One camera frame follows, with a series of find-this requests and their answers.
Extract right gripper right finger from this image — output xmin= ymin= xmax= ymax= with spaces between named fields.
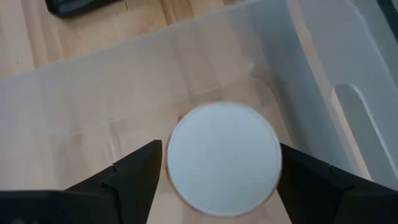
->
xmin=276 ymin=142 xmax=398 ymax=224

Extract clear plastic bin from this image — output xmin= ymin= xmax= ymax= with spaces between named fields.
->
xmin=0 ymin=0 xmax=398 ymax=224

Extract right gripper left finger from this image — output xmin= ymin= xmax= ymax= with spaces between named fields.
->
xmin=0 ymin=139 xmax=163 ymax=224

